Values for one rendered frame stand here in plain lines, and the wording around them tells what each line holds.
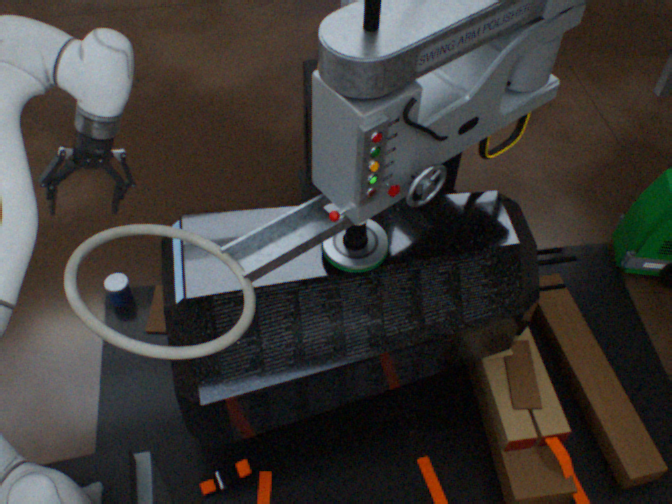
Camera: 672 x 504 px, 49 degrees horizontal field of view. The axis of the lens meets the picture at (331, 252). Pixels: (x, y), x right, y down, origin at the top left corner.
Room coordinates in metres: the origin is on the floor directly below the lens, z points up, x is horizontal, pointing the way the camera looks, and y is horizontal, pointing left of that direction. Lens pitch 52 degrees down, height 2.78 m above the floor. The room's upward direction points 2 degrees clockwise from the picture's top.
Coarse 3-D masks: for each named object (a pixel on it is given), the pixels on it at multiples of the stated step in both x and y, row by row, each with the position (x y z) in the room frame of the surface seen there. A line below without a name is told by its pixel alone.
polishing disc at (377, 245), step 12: (372, 228) 1.56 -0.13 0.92; (336, 240) 1.50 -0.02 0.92; (372, 240) 1.51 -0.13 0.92; (384, 240) 1.51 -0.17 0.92; (336, 252) 1.45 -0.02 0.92; (348, 252) 1.46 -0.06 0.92; (360, 252) 1.46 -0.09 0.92; (372, 252) 1.46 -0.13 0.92; (384, 252) 1.46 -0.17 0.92; (348, 264) 1.41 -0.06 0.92; (360, 264) 1.41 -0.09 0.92; (372, 264) 1.41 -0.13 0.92
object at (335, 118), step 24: (312, 96) 1.52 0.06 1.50; (336, 96) 1.44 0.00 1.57; (384, 96) 1.44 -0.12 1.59; (408, 96) 1.45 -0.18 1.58; (312, 120) 1.52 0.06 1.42; (336, 120) 1.44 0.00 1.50; (360, 120) 1.37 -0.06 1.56; (312, 144) 1.52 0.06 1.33; (336, 144) 1.44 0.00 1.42; (408, 144) 1.46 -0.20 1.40; (312, 168) 1.52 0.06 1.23; (336, 168) 1.43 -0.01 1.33; (408, 168) 1.47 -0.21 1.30; (336, 192) 1.43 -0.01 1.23; (384, 192) 1.42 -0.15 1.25; (360, 216) 1.37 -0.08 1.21
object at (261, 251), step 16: (304, 208) 1.44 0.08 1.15; (320, 208) 1.47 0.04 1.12; (272, 224) 1.36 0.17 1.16; (288, 224) 1.40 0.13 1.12; (304, 224) 1.40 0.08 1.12; (320, 224) 1.41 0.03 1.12; (336, 224) 1.37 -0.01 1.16; (352, 224) 1.41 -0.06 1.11; (240, 240) 1.30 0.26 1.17; (256, 240) 1.33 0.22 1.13; (272, 240) 1.34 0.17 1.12; (288, 240) 1.34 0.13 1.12; (304, 240) 1.31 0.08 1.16; (320, 240) 1.34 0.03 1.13; (240, 256) 1.27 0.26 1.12; (256, 256) 1.27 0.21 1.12; (272, 256) 1.24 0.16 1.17; (288, 256) 1.26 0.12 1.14; (256, 272) 1.20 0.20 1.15
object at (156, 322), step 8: (160, 288) 1.91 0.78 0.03; (160, 296) 1.87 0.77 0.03; (152, 304) 1.82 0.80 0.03; (160, 304) 1.82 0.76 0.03; (152, 312) 1.78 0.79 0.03; (160, 312) 1.78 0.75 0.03; (152, 320) 1.74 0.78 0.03; (160, 320) 1.74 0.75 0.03; (152, 328) 1.70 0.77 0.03; (160, 328) 1.70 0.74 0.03
